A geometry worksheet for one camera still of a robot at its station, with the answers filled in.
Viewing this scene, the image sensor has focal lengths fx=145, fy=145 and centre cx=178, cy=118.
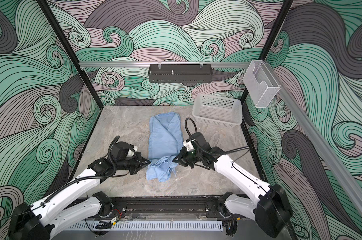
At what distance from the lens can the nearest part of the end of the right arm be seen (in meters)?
0.56

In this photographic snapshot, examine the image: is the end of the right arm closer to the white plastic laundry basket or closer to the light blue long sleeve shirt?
the light blue long sleeve shirt

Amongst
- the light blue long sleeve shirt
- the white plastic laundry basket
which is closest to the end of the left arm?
the light blue long sleeve shirt

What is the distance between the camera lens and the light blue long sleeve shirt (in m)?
0.76

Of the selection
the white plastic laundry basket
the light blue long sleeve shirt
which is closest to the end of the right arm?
the light blue long sleeve shirt

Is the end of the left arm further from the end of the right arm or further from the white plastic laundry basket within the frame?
the white plastic laundry basket

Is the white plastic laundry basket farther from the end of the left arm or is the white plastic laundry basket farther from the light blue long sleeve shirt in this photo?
the end of the left arm

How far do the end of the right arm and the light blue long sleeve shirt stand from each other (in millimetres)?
69

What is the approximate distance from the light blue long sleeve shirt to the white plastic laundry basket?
0.18m

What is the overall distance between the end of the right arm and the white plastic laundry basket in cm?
42

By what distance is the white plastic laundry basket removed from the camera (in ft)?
3.50
